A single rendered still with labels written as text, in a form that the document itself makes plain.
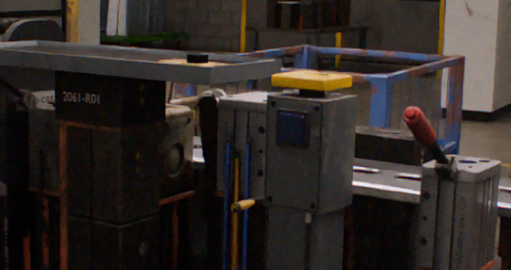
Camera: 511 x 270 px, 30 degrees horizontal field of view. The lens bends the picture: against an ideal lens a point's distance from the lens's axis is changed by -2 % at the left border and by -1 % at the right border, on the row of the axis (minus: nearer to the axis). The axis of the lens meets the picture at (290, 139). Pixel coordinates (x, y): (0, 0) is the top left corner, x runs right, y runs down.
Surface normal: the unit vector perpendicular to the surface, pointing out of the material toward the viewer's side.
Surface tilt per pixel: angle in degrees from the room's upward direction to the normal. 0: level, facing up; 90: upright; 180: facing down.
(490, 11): 90
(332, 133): 90
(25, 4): 91
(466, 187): 90
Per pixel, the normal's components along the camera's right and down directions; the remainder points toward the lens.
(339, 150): 0.86, 0.11
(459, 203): -0.51, 0.12
